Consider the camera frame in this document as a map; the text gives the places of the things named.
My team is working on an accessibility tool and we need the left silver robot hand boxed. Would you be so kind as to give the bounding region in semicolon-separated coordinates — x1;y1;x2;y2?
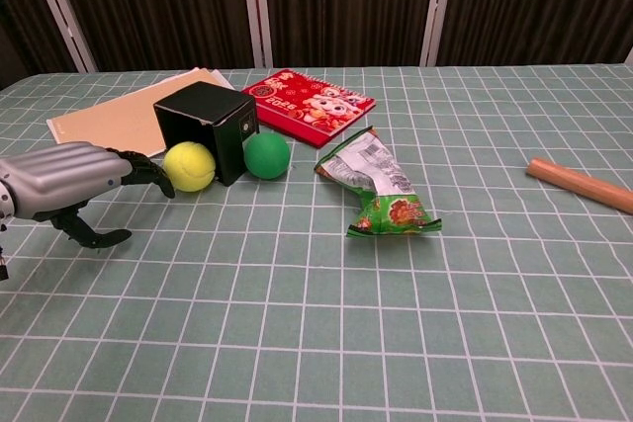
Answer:
0;141;177;250

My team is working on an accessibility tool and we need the yellow tennis ball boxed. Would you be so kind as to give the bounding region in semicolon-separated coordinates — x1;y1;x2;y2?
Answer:
163;141;217;194

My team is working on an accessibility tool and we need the black cardboard box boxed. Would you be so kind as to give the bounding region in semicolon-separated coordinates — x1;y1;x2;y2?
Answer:
152;81;260;188

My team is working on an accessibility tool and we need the green ball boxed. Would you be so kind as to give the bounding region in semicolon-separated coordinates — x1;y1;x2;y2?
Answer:
243;132;292;180

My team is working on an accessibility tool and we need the beige paper folder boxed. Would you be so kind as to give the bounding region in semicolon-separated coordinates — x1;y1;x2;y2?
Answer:
45;65;233;159

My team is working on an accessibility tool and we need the red desk calendar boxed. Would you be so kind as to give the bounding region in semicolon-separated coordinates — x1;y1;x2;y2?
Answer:
240;69;377;149

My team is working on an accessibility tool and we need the green checkered tablecloth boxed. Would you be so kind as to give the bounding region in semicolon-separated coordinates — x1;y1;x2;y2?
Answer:
0;61;633;422

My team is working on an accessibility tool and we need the green snack bag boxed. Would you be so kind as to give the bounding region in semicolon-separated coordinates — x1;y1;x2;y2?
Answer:
315;125;443;239

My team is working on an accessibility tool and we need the wooden rolling pin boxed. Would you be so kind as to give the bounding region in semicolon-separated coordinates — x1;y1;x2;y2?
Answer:
525;157;633;216

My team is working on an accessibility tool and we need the white partition post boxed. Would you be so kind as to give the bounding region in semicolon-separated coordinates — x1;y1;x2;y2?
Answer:
23;0;98;73
417;0;458;67
238;0;274;68

